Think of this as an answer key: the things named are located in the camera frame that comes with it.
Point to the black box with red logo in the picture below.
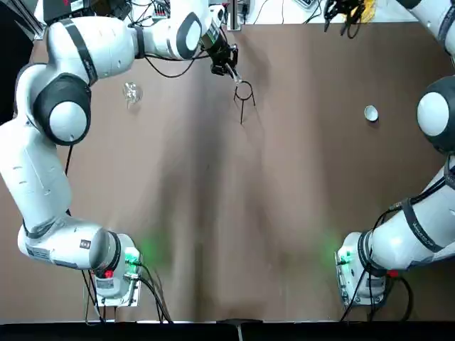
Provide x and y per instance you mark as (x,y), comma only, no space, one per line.
(67,10)

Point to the grey usb hub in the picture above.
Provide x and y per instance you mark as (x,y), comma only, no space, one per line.
(160,12)

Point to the yellow plastic container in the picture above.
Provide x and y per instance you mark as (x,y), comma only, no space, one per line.
(368,7)

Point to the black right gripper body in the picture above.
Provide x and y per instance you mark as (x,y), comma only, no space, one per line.
(343,3)

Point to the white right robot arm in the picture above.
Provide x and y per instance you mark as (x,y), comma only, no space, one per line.
(391,248)

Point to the black metal tripod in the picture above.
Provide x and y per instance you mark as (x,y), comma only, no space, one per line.
(242,112)

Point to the aluminium frame post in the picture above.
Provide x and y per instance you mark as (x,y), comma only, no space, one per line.
(33,21)
(235,14)

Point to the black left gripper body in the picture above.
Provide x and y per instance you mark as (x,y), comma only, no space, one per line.
(220,53)

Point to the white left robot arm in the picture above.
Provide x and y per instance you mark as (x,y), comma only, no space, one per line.
(46,170)

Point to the clear glass alcohol lamp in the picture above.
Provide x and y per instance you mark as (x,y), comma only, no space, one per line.
(132,94)

